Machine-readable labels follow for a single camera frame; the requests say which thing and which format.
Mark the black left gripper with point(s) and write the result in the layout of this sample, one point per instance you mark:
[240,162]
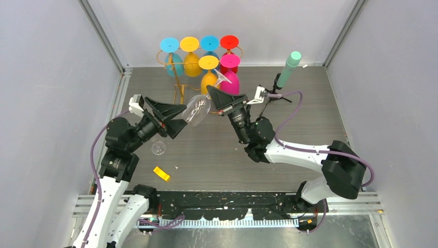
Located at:
[173,126]

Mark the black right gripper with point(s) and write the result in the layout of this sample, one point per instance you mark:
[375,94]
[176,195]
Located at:
[223,104]

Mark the clear wine glass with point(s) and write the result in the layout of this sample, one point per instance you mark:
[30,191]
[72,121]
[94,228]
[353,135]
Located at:
[158,147]
[197,109]

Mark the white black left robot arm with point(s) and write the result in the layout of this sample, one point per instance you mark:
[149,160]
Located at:
[102,227]

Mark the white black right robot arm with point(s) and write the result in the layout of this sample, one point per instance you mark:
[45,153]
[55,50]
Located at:
[343,172]

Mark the yellow wine glass front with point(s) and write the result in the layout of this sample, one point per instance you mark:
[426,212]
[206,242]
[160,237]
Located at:
[208,63]

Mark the yellow wine glass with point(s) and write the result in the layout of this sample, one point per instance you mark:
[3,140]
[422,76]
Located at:
[208,63]
[190,62]

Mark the pink wine glass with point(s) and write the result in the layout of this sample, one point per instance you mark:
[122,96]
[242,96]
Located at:
[229,67]

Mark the yellow wine glass back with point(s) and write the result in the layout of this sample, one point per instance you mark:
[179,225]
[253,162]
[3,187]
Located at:
[190,62]

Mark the blue wine glass left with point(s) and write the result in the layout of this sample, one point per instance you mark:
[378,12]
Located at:
[173,61]

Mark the blue wine glass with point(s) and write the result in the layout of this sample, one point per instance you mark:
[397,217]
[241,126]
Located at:
[173,61]
[210,43]

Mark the blue wine glass right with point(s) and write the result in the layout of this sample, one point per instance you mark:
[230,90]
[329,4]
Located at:
[210,43]

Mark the red wine glass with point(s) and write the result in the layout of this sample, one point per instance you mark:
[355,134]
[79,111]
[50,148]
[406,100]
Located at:
[229,42]

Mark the small black tripod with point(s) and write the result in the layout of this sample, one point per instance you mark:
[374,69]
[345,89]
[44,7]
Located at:
[274,91]

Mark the yellow block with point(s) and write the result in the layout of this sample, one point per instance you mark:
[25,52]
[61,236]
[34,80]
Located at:
[162,174]

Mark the mint green bottle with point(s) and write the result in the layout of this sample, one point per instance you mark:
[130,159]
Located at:
[291,63]

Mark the gold wire glass rack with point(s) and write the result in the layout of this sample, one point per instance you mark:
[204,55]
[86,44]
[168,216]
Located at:
[179,88]

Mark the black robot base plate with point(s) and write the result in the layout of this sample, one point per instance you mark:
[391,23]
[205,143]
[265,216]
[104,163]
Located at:
[227,206]

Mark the aluminium frame rail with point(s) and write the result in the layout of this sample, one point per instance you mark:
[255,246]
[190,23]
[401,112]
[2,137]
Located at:
[367,203]

